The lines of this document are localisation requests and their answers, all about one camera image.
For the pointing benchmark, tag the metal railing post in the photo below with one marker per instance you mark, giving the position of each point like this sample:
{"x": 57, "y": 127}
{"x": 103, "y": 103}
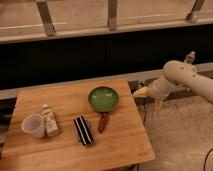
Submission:
{"x": 193, "y": 15}
{"x": 112, "y": 14}
{"x": 45, "y": 17}

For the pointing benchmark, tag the small white figurine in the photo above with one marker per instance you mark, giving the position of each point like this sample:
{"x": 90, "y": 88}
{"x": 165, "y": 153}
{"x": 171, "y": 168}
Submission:
{"x": 190, "y": 57}

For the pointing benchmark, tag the translucent plastic cup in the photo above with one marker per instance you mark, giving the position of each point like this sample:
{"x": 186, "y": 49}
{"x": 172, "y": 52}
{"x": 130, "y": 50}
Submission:
{"x": 34, "y": 124}

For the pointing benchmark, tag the metal railing post right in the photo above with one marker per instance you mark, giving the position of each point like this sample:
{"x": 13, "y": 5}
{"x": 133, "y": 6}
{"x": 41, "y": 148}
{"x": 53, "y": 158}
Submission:
{"x": 193, "y": 15}

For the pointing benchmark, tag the black white striped cloth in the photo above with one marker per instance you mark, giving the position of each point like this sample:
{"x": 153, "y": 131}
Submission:
{"x": 83, "y": 131}

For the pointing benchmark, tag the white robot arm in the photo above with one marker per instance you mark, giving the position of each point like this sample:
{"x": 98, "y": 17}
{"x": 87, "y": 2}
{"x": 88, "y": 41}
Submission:
{"x": 175, "y": 73}

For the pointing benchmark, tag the metal railing post left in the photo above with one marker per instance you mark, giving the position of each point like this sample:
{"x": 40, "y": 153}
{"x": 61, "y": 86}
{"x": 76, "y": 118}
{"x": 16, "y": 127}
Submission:
{"x": 45, "y": 17}

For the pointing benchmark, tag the metal railing post middle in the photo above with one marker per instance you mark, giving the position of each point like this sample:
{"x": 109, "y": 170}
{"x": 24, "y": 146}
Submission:
{"x": 112, "y": 14}

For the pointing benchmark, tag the red chili pepper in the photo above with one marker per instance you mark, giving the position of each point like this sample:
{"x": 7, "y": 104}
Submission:
{"x": 102, "y": 123}

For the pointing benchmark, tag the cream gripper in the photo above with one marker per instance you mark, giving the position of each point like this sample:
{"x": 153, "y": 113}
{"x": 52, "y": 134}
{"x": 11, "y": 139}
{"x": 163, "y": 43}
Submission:
{"x": 141, "y": 92}

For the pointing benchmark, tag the white plastic bottle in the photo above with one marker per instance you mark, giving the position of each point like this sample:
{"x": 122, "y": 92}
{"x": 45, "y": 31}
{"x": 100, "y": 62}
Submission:
{"x": 50, "y": 121}

